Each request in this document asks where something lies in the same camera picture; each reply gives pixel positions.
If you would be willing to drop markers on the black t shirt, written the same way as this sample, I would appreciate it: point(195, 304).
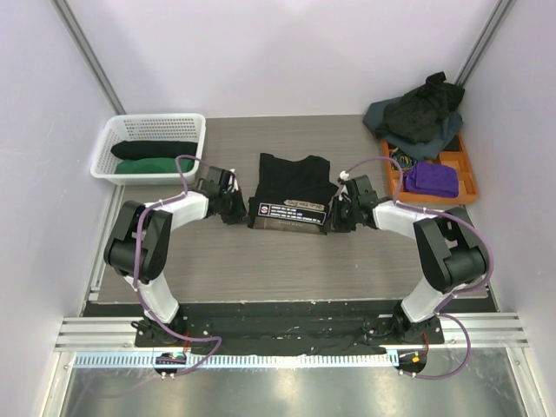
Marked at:
point(138, 150)
point(292, 196)

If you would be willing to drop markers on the white slotted cable duct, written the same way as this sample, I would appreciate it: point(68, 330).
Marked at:
point(174, 360)

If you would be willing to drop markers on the right aluminium corner post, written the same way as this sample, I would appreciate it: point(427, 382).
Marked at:
point(499, 14)

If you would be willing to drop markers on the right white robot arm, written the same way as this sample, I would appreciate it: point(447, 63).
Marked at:
point(452, 256)

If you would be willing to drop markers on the grey blue shirt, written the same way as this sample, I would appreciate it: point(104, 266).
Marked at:
point(446, 138)

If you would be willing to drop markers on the left aluminium corner post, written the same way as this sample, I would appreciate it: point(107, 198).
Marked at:
point(88, 54)

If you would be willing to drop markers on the aluminium corner post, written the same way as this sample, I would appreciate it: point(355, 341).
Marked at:
point(88, 54)
point(499, 14)

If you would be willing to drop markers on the blue yellow patterned cloth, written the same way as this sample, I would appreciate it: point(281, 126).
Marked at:
point(406, 162)

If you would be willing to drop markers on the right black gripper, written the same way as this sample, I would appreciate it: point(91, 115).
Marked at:
point(344, 213)

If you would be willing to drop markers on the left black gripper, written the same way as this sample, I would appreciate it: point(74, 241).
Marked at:
point(240, 214)

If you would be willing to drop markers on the rolled black t shirt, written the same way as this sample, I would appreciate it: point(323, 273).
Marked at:
point(138, 150)

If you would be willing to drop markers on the white plastic basket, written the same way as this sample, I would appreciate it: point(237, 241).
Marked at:
point(172, 127)

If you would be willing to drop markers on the orange compartment tray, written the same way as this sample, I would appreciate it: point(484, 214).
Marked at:
point(457, 160)

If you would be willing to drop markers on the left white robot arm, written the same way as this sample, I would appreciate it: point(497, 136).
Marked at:
point(138, 246)

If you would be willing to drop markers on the rolled green t shirt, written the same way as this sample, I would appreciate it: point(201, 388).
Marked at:
point(148, 166)

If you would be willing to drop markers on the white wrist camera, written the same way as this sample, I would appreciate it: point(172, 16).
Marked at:
point(343, 176)
point(233, 183)

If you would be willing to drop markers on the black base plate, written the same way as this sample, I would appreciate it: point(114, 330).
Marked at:
point(279, 328)

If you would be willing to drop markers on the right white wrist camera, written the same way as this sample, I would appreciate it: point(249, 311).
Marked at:
point(343, 176)

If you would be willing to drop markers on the dark green crumpled shirt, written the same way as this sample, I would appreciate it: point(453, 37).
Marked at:
point(416, 117)

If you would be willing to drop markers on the purple folded cloth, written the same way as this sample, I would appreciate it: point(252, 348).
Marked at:
point(432, 179)

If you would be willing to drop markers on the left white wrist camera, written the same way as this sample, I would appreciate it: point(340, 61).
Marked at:
point(233, 183)

